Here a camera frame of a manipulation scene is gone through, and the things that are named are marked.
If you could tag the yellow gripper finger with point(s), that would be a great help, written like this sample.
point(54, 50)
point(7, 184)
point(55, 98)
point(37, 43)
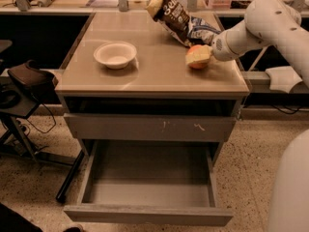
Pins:
point(198, 54)

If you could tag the orange fruit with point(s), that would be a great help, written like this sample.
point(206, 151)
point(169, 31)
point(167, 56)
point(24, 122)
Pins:
point(197, 66)

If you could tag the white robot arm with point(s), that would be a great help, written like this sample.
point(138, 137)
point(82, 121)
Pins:
point(266, 22)

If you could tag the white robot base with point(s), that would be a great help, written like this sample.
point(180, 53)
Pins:
point(289, 202)

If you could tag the grey drawer cabinet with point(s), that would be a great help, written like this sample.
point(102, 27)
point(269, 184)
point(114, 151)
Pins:
point(156, 82)

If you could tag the closed top drawer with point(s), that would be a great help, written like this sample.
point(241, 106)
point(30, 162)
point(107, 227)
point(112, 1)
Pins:
point(150, 127)

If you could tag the open middle drawer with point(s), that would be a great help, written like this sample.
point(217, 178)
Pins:
point(149, 182)

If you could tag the blue white chip bag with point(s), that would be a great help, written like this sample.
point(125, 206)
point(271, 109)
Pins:
point(201, 32)

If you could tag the brown chip bag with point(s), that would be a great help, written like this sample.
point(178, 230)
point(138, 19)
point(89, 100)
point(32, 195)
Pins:
point(173, 17)

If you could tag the white stick with black tip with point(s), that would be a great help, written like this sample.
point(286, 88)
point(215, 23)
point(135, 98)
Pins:
point(260, 55)

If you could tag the white paper bowl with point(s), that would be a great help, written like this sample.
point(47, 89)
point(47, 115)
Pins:
point(115, 55)

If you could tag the dark brown bag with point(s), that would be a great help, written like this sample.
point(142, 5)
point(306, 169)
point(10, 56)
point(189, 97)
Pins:
point(35, 82)

